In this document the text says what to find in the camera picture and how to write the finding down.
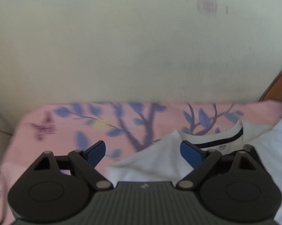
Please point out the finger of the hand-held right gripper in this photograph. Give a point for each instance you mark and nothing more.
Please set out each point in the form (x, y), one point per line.
(254, 155)

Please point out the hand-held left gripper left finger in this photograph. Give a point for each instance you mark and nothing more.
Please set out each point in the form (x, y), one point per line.
(96, 153)

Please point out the white wall sticker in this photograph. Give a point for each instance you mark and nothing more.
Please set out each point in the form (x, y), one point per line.
(207, 4)

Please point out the pale grey shirt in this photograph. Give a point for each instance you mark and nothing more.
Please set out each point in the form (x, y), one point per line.
(159, 159)

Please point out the pink tree print bed sheet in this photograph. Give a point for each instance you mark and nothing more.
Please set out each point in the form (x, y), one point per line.
(61, 126)

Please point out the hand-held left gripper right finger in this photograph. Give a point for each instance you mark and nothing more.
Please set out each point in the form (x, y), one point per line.
(189, 153)

